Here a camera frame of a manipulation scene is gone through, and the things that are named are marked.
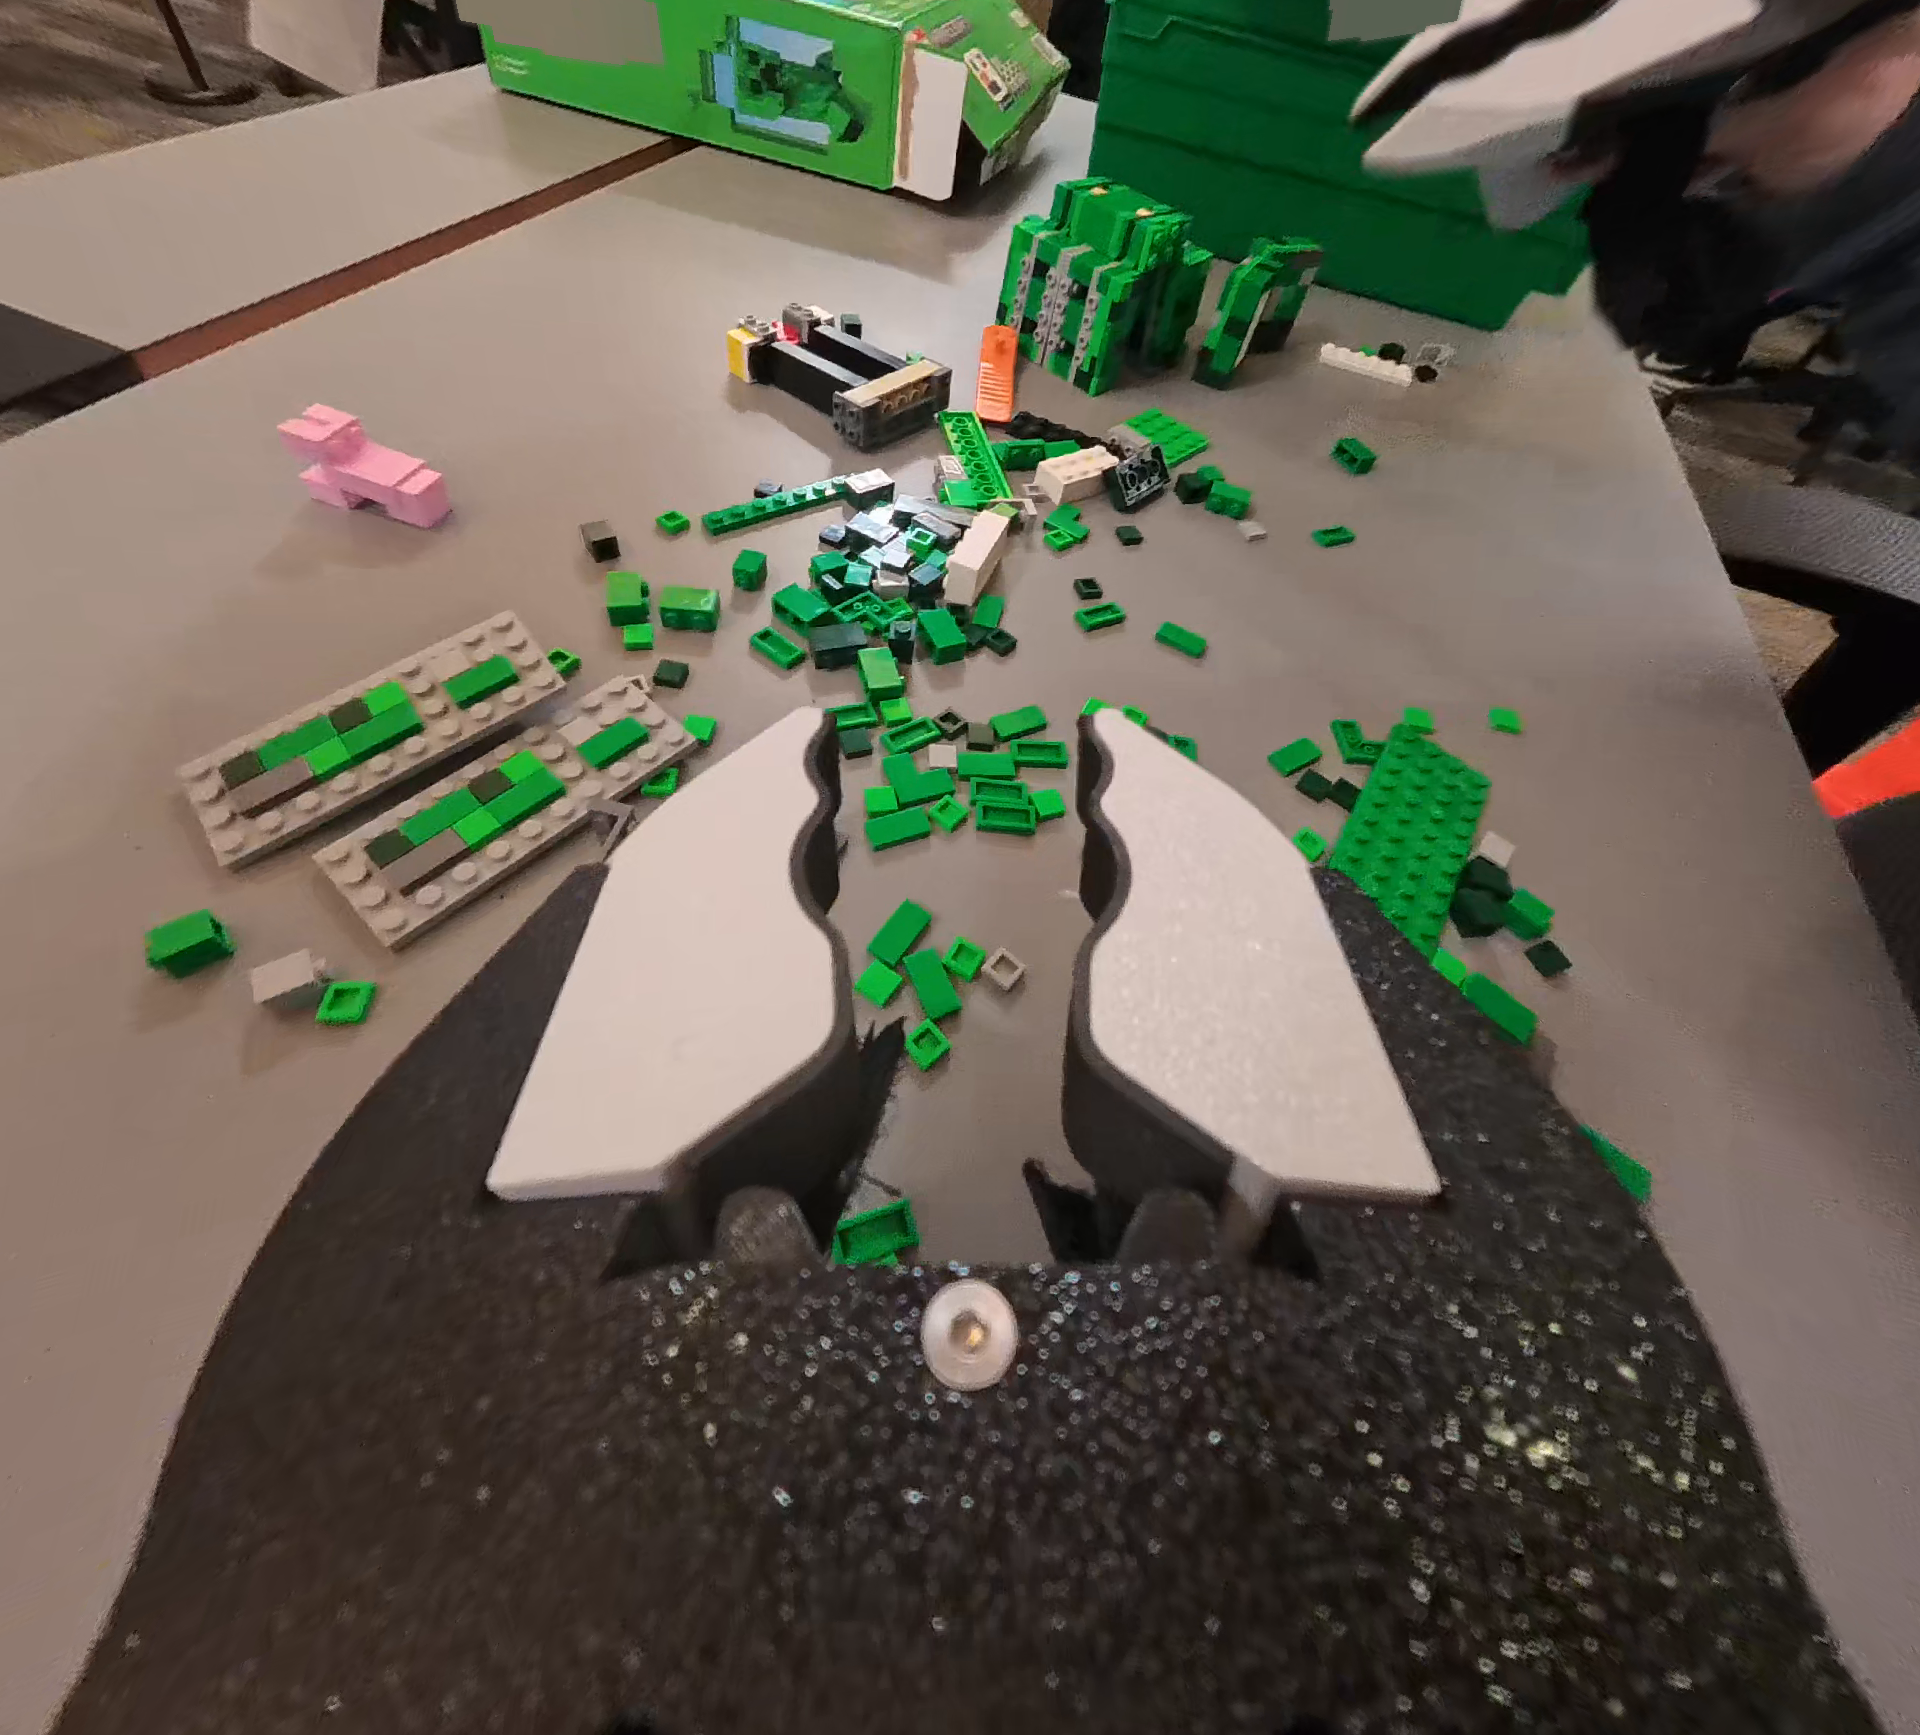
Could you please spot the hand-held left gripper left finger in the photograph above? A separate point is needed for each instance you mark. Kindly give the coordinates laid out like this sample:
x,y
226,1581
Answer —
x,y
675,986

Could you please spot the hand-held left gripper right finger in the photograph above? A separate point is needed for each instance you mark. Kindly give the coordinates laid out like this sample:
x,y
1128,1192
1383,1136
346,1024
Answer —
x,y
1245,986

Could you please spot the grey plate with green tiles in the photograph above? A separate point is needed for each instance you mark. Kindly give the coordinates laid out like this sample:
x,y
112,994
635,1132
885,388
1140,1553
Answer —
x,y
225,828
375,902

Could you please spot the grey desk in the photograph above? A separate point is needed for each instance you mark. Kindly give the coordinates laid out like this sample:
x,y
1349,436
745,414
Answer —
x,y
300,190
600,310

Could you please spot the person's right hand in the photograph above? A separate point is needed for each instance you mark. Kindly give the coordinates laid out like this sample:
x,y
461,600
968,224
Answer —
x,y
1830,114

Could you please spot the scattered green bricks pile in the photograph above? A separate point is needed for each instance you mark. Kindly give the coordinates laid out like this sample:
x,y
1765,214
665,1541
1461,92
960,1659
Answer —
x,y
897,932

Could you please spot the large green baseplate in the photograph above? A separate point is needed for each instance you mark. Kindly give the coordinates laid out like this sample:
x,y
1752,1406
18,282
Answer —
x,y
1410,820

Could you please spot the green storage crate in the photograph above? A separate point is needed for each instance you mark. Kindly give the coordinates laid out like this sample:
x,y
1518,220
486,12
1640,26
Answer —
x,y
1245,144

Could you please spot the white plate with dark pieces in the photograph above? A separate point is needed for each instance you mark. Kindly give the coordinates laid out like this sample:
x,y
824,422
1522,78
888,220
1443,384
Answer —
x,y
1358,360

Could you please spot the small grey brick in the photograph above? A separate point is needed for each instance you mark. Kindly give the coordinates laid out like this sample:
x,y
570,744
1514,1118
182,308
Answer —
x,y
285,980

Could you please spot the green brick figure part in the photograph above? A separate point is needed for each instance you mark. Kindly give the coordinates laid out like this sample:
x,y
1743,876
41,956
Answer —
x,y
1252,318

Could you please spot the small black brick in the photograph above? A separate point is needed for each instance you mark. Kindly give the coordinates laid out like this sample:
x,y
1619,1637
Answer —
x,y
602,542

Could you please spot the long green plate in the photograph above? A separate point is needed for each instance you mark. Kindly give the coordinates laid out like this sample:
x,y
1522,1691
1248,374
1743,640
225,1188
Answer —
x,y
772,508
979,460

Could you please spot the white square brick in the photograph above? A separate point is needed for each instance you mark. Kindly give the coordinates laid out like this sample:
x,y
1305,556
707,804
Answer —
x,y
975,558
1073,474

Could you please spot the black office chair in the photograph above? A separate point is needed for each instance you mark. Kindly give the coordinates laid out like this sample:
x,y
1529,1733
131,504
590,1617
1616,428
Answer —
x,y
1830,536

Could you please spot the green brick figure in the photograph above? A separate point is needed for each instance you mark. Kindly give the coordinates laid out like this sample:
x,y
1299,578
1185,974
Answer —
x,y
1102,288

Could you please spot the pink toy pig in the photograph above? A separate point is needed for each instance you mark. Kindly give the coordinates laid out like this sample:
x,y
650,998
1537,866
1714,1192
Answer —
x,y
369,468

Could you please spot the black brick assembly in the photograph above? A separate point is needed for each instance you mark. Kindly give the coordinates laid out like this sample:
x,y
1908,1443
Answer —
x,y
818,370

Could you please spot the orange brick separator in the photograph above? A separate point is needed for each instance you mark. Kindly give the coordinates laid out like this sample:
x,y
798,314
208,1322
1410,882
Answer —
x,y
998,372

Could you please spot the green toy set box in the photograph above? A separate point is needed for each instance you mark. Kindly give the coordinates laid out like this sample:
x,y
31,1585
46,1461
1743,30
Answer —
x,y
691,40

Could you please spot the dark grey bracket brick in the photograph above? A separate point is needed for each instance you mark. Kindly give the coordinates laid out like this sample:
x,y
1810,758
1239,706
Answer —
x,y
1140,480

